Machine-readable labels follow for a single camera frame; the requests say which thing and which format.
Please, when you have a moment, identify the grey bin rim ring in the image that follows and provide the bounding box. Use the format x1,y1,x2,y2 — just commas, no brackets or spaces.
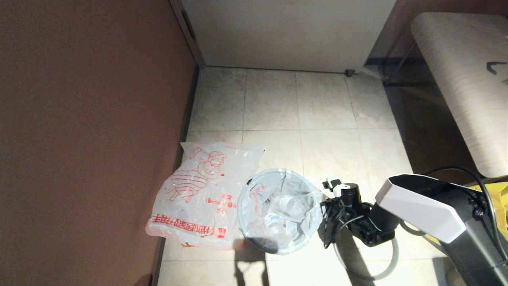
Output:
333,222,399,280

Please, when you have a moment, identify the white plastic bag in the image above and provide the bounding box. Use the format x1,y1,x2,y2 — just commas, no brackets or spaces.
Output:
237,168,324,255

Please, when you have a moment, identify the clear plastic bag red print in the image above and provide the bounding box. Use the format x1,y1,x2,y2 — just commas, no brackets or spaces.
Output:
145,142,265,251

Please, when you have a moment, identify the yellow plastic bag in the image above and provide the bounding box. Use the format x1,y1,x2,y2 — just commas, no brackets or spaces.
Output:
421,183,508,245

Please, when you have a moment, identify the clear plastic water bottle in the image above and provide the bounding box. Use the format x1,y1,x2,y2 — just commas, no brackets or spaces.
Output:
278,194,306,217
264,213,286,237

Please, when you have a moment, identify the white cabinet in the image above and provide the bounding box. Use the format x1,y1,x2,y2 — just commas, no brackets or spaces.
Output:
181,0,397,74

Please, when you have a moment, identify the beige wooden table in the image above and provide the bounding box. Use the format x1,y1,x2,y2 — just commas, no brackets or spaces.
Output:
410,12,508,178

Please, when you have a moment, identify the grey metal furniture frame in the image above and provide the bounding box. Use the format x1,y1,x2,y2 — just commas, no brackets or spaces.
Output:
364,40,437,87

